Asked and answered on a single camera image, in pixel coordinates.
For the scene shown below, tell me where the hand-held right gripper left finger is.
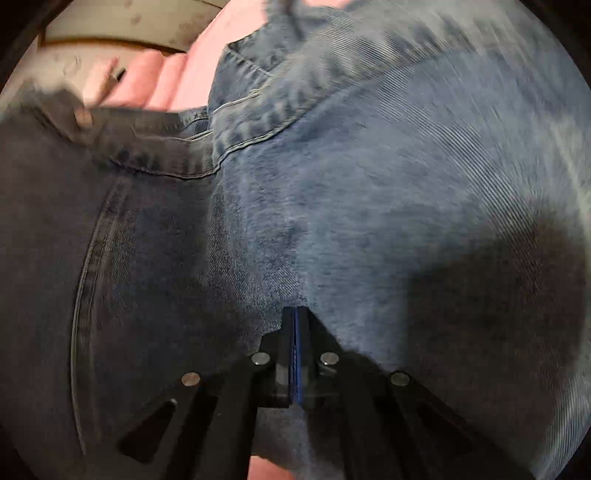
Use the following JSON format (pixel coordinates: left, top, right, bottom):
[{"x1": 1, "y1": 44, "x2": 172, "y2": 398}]
[{"x1": 117, "y1": 306, "x2": 297, "y2": 480}]

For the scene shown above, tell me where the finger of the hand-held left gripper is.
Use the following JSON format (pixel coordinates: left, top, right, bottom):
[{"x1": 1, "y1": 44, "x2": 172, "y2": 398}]
[{"x1": 25, "y1": 88, "x2": 100, "y2": 145}]

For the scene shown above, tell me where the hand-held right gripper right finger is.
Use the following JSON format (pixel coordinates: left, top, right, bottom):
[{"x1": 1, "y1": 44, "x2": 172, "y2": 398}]
[{"x1": 294, "y1": 306, "x2": 533, "y2": 480}]

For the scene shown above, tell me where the blue denim jacket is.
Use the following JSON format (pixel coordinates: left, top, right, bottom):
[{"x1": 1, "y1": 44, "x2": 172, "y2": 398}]
[{"x1": 0, "y1": 0, "x2": 591, "y2": 480}]

